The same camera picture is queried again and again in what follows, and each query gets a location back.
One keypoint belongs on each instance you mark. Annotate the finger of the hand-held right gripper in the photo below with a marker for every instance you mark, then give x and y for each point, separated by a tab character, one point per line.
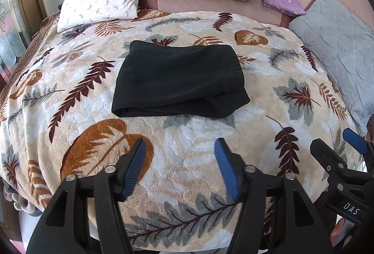
327	154
355	140

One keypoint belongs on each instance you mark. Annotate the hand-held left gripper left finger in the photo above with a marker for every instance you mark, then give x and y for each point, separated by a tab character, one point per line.
135	167

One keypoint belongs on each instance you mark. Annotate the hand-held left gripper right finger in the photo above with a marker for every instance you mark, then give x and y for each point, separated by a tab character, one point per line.
228	167

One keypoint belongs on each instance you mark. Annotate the black pants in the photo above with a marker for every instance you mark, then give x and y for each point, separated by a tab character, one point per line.
175	81

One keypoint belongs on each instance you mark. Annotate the person's right hand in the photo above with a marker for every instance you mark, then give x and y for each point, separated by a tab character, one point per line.
340	230

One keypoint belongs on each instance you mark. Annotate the leaf-print fleece blanket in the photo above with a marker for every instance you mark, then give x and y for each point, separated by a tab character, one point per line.
190	154

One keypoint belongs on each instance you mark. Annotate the grey quilted cushion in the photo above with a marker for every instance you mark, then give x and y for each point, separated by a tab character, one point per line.
339	46

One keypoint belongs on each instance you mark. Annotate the white twig-print pillow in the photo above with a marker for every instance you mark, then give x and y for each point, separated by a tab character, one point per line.
99	2

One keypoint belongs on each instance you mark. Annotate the wooden glazed door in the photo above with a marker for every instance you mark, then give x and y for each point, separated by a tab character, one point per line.
20	17

